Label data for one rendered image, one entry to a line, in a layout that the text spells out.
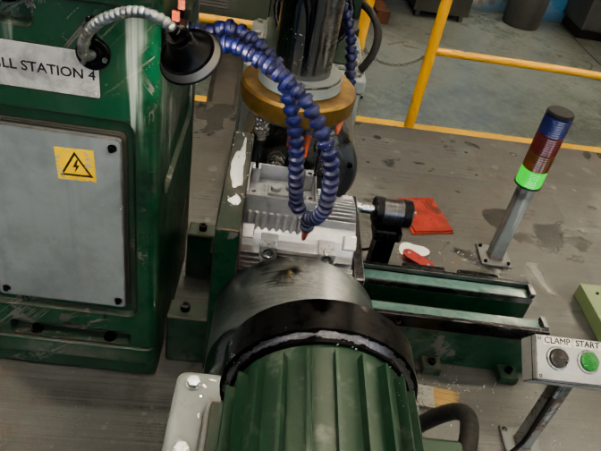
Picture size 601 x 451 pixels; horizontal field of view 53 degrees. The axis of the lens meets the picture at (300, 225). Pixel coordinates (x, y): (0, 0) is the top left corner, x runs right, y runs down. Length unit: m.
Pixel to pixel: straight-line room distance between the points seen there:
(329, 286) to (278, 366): 0.35
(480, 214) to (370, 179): 0.32
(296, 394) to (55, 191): 0.54
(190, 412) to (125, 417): 0.44
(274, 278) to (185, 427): 0.26
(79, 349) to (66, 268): 0.19
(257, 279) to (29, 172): 0.34
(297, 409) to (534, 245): 1.32
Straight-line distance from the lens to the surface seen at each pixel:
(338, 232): 1.08
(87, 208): 0.93
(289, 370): 0.51
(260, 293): 0.84
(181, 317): 1.11
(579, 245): 1.82
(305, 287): 0.84
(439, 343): 1.26
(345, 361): 0.51
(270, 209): 1.04
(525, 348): 1.06
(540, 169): 1.47
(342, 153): 1.28
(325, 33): 0.90
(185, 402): 0.71
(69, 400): 1.17
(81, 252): 0.98
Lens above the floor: 1.74
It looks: 38 degrees down
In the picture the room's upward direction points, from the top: 11 degrees clockwise
